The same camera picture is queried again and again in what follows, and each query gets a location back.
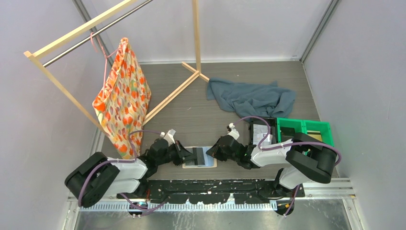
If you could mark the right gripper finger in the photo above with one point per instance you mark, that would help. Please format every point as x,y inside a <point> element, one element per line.
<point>224,156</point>
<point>216,150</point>

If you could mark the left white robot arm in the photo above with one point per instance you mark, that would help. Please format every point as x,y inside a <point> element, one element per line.
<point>100,176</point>

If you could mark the beige leather card holder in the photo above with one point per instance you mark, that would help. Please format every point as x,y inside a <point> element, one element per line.
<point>210,162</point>

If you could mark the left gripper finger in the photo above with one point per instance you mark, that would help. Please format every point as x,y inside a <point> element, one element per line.
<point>178,161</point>
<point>182,152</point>

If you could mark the black VIP credit card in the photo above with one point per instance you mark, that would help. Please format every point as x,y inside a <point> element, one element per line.
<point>192,150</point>

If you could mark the metal hanging rod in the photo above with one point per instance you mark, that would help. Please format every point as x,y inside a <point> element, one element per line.
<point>96,33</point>

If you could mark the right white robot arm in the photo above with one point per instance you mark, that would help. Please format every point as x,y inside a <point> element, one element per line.
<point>309,158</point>

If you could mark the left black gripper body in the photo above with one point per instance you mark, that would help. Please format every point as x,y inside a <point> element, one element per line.
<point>169,155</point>

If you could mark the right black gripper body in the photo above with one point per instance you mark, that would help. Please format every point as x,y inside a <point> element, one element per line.
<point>219,151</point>

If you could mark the black tray with cards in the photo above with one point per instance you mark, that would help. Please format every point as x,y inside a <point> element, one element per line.
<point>258,130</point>

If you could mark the blue grey cloth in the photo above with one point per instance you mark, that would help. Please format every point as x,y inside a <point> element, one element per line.
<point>251,99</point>

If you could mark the wooden clothes rack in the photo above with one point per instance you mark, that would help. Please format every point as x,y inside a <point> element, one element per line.
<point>161,33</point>

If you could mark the green plastic bin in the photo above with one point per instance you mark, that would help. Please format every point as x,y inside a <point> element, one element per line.
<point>286,128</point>

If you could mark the orange floral fabric bag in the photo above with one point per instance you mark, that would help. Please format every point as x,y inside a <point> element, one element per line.
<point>121,105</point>

